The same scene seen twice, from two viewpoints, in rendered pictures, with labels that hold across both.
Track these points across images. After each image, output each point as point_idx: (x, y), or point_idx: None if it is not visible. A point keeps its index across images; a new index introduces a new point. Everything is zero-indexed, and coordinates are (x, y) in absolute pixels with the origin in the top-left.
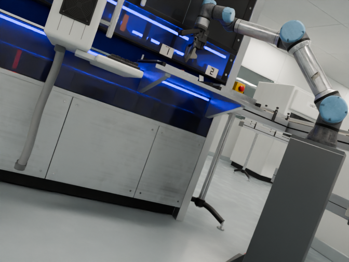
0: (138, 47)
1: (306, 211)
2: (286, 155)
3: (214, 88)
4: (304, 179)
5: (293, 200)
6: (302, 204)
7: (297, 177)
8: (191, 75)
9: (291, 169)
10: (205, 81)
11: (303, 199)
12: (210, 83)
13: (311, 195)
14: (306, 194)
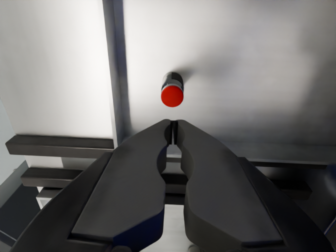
0: None
1: (16, 171)
2: (7, 198)
3: (51, 170)
4: (1, 192)
5: (24, 168)
6: (17, 173)
7: (8, 187)
8: (111, 116)
9: (10, 189)
10: (50, 144)
11: (14, 176)
12: (10, 139)
13: (4, 185)
14: (9, 181)
